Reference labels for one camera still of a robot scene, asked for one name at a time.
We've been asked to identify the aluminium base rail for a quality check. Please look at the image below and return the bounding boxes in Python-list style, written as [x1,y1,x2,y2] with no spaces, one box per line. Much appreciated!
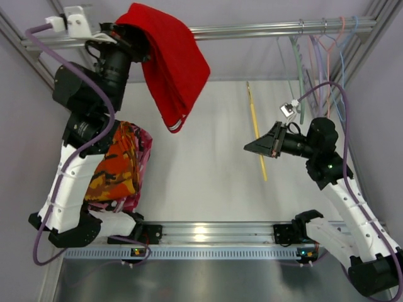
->
[94,221,356,245]

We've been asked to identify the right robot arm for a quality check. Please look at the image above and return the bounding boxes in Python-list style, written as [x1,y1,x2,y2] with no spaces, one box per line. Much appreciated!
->
[244,118,402,299]

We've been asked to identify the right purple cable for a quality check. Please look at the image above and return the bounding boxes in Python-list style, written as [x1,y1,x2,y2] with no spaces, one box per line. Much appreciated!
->
[297,81,403,299]

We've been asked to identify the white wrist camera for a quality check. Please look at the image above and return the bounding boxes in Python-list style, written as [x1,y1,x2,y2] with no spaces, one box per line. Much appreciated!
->
[280,99,300,119]
[45,4,116,44]

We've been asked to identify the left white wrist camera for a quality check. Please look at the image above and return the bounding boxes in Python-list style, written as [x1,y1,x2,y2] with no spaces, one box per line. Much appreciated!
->
[45,4,116,44]

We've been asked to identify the red trousers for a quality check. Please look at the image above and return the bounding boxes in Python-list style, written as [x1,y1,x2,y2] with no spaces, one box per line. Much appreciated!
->
[116,3,210,133]

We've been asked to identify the aluminium hanging rail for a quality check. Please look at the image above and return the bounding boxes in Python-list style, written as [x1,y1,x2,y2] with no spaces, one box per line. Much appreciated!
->
[21,15,377,51]

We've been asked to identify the green hanger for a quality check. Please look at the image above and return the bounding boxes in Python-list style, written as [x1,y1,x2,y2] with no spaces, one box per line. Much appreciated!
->
[290,35,305,125]

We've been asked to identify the pink hanger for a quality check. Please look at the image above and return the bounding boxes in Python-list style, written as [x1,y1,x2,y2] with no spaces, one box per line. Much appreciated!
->
[317,16,346,118]

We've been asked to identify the orange camouflage garment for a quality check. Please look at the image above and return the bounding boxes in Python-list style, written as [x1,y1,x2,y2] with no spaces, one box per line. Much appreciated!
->
[84,121,139,203]

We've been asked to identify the pink camouflage garment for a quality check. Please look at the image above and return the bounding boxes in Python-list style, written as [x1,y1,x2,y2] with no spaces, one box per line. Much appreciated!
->
[84,123,152,213]

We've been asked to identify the yellow hanger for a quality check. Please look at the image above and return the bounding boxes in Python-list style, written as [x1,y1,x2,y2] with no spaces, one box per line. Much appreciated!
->
[246,81,268,182]

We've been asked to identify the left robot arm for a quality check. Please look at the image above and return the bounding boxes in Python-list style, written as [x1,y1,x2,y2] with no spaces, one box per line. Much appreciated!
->
[28,23,150,249]

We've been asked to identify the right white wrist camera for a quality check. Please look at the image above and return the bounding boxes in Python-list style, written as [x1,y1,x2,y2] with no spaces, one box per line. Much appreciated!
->
[280,99,300,119]

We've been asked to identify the purple hanger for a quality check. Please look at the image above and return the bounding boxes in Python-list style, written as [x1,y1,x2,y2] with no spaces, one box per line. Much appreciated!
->
[309,35,324,117]

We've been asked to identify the purple cable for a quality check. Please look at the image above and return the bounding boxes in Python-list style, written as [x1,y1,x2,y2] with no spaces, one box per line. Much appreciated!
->
[297,81,403,299]
[24,26,116,267]

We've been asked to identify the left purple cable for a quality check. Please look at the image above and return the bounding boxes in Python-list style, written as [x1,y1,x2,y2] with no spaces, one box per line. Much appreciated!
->
[24,26,116,267]

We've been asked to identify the grey slotted cable duct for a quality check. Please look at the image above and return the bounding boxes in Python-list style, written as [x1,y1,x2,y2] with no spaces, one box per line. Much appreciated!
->
[64,247,313,260]

